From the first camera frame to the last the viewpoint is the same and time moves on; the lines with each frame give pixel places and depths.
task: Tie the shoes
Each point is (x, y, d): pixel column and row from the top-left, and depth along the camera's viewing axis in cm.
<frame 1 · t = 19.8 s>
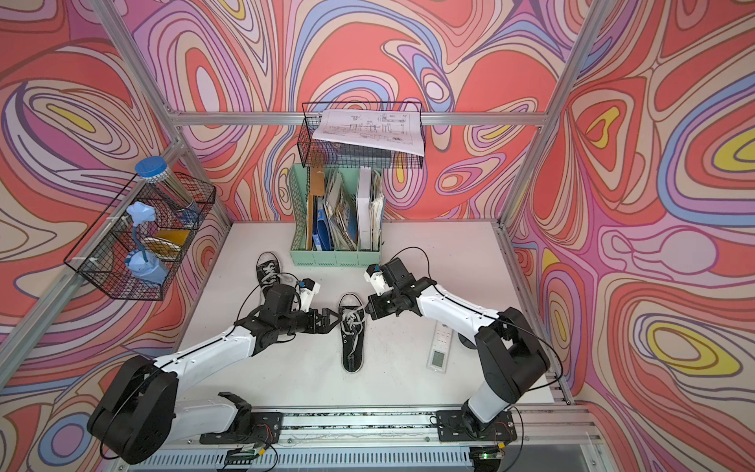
left hand: (333, 318, 84), fingers open
right hand: (370, 315, 85), fingers closed
black sneaker centre: (353, 313, 90), point 6 cm above the table
black sneaker far left: (268, 270, 103), point 5 cm above the table
green perforated file organizer: (340, 215, 95), point 23 cm above the table
white book in organizer: (364, 228, 103), point 14 cm above the table

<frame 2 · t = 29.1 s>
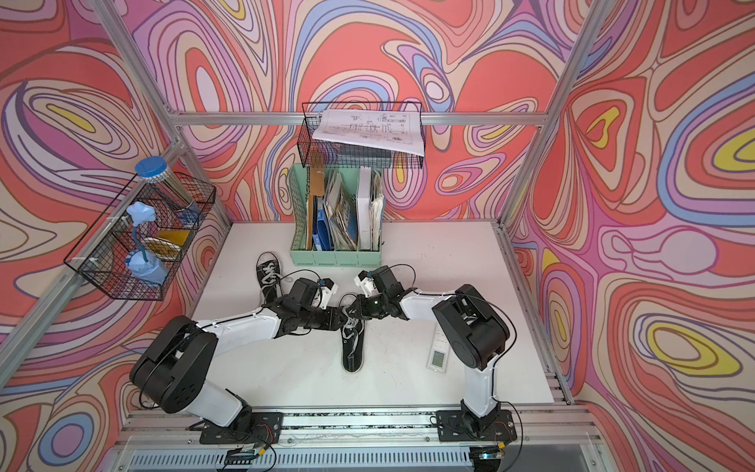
left hand: (346, 320, 88), fingers open
right hand: (348, 320, 90), fingers closed
the named things where they were.

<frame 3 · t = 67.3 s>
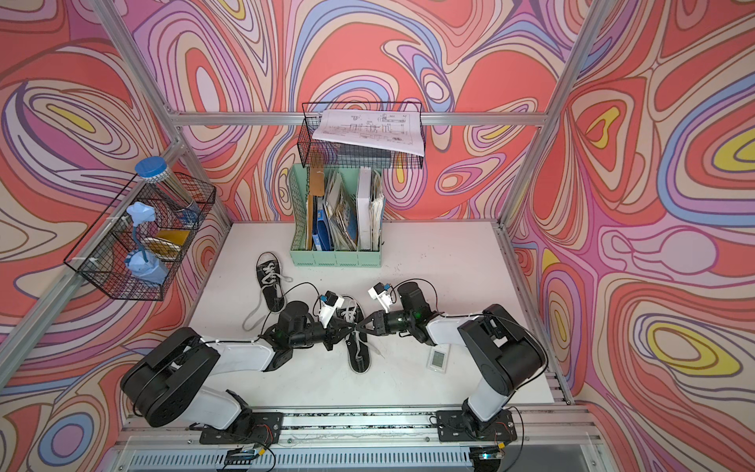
left hand: (356, 329, 82), fingers closed
right hand: (360, 335, 83), fingers closed
the named things where they were.

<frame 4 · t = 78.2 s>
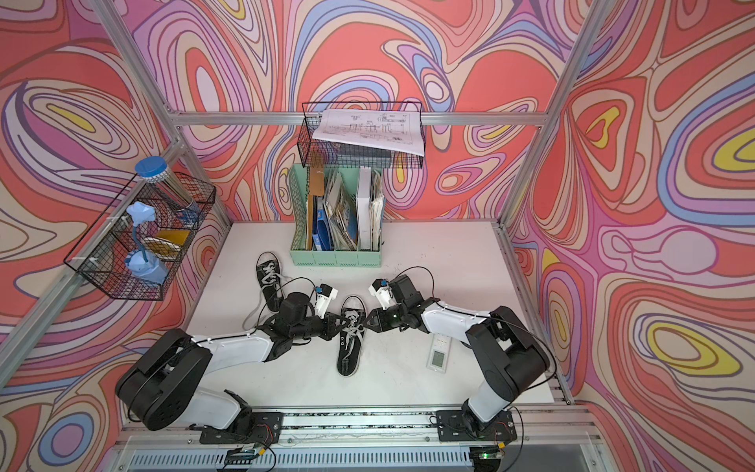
left hand: (350, 323, 85), fingers closed
right hand: (369, 330, 87), fingers open
